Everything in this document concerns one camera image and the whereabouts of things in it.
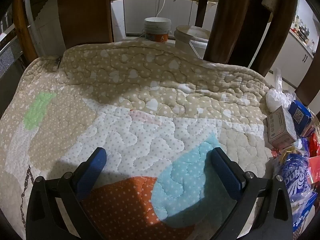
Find grey kitchen cabinets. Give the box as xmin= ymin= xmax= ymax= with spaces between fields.
xmin=265 ymin=0 xmax=318 ymax=88

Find white bucket orange label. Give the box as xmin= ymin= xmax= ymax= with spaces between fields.
xmin=143 ymin=17 xmax=172 ymax=43

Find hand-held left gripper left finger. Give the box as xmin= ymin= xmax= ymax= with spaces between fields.
xmin=26 ymin=147 xmax=107 ymax=240

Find blue tissue packet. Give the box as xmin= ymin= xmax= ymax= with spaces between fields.
xmin=289 ymin=100 xmax=313 ymax=135

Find white pipe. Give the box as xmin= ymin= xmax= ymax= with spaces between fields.
xmin=23 ymin=0 xmax=42 ymax=58

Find grey mesh panel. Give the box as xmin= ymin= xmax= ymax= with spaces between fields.
xmin=0 ymin=39 xmax=24 ymax=73

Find red packets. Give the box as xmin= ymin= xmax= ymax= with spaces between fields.
xmin=309 ymin=132 xmax=320 ymax=183

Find small cardboard box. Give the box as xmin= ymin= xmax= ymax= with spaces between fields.
xmin=267 ymin=105 xmax=297 ymax=148

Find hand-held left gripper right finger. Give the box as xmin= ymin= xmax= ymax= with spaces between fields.
xmin=211 ymin=147 xmax=293 ymax=240

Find blue printed packet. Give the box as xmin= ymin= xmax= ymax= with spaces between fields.
xmin=290 ymin=191 xmax=318 ymax=233

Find clear plastic bag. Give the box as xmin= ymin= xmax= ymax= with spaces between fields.
xmin=265 ymin=70 xmax=297 ymax=113

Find quilted heart patchwork blanket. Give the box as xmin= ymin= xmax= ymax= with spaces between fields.
xmin=0 ymin=41 xmax=278 ymax=240

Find purple snack bag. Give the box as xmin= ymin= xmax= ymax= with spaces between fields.
xmin=276 ymin=152 xmax=313 ymax=205

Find white plastic bucket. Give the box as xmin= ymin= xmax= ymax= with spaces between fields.
xmin=174 ymin=25 xmax=212 ymax=59

